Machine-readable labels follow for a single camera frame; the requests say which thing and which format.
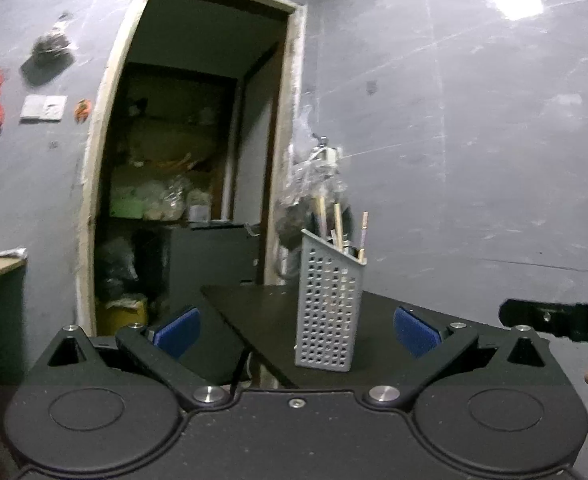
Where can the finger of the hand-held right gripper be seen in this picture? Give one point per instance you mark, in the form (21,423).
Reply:
(539,316)

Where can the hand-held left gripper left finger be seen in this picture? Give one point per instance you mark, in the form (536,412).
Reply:
(176,332)

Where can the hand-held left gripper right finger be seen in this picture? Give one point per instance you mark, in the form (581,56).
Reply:
(414,332)

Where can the grey perforated utensil holder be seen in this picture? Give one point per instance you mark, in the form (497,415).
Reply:
(329,310)

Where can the yellow bin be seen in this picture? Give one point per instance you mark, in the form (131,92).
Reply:
(121,317)

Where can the grey cabinet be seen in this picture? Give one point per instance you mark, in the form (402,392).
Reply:
(203,265)

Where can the black garbage bag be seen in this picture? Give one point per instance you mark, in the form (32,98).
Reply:
(116,270)

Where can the small white box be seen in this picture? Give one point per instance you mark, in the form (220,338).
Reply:
(198,214)

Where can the clear bags on shelf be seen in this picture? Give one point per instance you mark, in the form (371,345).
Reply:
(166,200)

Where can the green box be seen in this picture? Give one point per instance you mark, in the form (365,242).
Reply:
(127,208)

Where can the clear plastic bag of dried goods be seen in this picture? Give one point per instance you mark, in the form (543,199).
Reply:
(304,185)

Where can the wooden shelf unit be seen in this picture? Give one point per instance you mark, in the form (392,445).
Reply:
(173,125)

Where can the hanging bag of dark goods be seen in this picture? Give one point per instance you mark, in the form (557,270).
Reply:
(51,42)

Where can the pale door frame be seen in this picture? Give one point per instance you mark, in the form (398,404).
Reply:
(91,185)

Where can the white wall box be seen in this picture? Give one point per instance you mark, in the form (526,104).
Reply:
(334,157)

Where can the metal wall tap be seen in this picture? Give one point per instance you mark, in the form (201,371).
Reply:
(321,139)

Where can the orange wall hook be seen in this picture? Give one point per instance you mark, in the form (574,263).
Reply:
(83,111)

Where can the white wall switch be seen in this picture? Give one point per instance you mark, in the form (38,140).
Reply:
(43,108)

